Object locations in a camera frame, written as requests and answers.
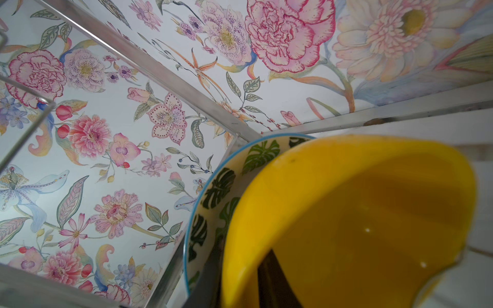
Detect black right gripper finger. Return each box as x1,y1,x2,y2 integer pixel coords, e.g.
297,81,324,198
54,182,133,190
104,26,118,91
258,250,302,308

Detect green leaf pattern bowl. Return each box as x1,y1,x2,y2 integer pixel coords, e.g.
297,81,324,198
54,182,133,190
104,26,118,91
184,133,313,296

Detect yellow bowl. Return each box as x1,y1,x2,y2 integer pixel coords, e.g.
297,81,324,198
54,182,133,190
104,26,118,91
221,135,477,307

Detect aluminium corner post right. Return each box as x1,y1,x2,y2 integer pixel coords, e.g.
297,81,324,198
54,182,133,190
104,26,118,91
38,0,261,142

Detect chrome wire dish rack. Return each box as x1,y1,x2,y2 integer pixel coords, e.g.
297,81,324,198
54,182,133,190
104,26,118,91
0,28,493,308

